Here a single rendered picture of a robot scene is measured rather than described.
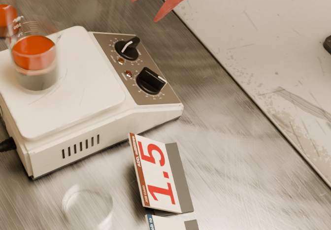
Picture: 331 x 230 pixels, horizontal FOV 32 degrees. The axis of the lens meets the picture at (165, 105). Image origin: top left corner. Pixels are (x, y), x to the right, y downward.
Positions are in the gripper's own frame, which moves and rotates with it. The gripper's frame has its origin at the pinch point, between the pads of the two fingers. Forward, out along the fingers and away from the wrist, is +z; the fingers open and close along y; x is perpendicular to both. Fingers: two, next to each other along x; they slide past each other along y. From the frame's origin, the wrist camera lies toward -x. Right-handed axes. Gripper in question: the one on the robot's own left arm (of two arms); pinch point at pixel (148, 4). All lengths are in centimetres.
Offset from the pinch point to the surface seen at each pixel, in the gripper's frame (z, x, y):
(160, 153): 11.0, -4.7, 12.5
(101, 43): 7.4, -1.3, -1.7
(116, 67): 7.3, -3.1, 1.9
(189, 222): 12.1, -9.1, 20.0
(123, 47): 6.2, -0.6, 0.6
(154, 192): 11.3, -10.3, 14.9
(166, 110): 7.6, -2.4, 9.5
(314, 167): 3.7, 4.3, 27.3
